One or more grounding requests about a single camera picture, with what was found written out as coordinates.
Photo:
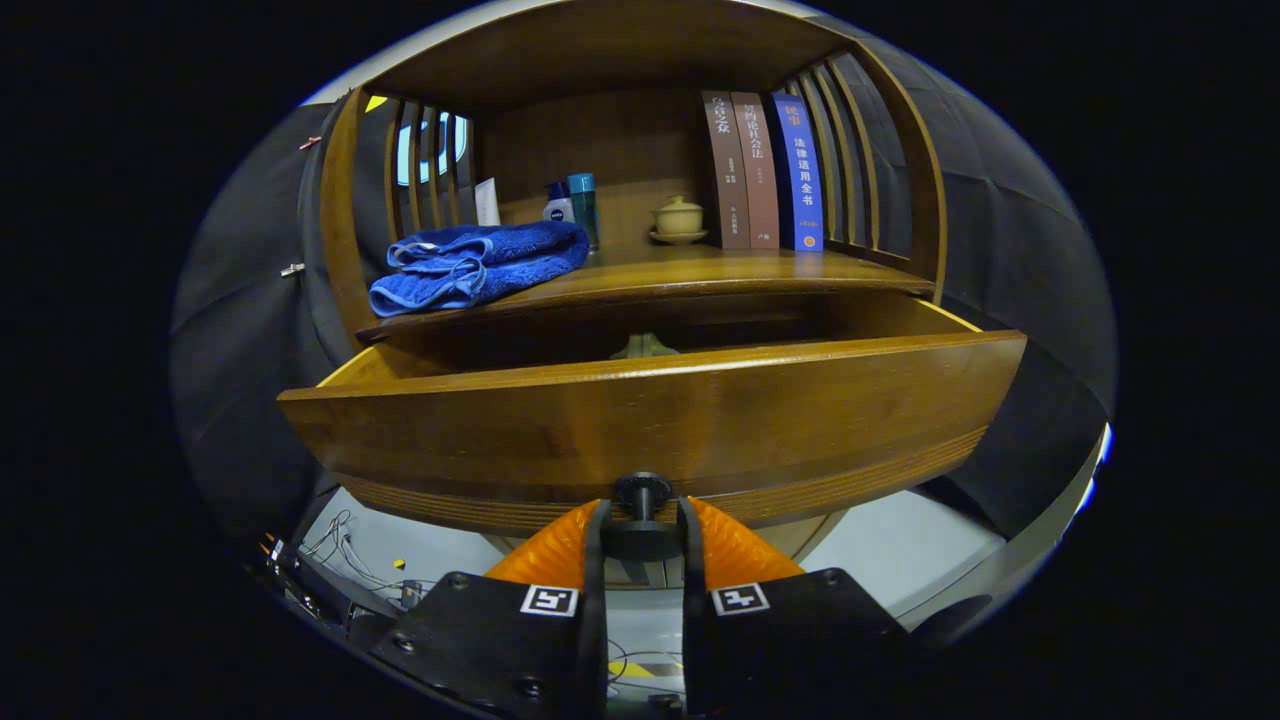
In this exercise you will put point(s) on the blue book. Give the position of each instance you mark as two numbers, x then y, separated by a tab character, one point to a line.
800	170

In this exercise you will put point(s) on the clear blue bottle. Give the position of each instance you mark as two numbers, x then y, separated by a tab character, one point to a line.
584	205

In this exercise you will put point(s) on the wooden drawer with black knob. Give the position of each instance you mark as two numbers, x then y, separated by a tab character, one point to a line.
650	420

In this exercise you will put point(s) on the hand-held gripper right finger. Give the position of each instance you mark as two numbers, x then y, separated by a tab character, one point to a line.
692	600

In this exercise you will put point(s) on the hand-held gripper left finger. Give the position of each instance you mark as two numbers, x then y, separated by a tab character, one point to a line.
595	600

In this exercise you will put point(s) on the dark brown book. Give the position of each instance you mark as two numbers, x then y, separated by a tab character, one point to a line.
725	170

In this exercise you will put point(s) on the beige lidded tea cup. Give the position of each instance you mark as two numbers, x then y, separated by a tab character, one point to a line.
679	218

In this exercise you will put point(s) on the white lotion bottle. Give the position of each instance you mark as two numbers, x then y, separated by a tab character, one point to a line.
557	208

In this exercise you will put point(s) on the blue folded towel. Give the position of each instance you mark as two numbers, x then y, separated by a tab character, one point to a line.
470	265

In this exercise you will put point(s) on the white tube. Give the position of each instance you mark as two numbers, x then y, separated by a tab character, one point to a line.
487	203

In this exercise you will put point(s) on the wooden cabinet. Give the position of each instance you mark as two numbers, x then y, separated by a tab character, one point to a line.
600	140

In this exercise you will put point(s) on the wooden countertop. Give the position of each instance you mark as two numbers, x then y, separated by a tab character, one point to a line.
700	270

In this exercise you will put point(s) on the reddish brown book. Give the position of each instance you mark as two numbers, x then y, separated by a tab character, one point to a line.
758	170

